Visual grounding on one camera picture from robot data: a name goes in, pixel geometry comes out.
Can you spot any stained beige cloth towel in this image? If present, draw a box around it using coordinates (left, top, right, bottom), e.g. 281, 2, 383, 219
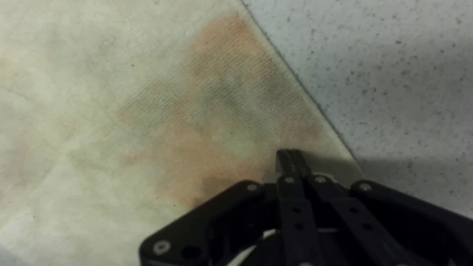
0, 0, 367, 266

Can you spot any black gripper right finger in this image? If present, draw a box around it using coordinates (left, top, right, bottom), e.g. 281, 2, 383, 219
293, 148, 473, 266

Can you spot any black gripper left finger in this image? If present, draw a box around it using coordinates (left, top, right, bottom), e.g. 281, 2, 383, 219
140, 148, 323, 266

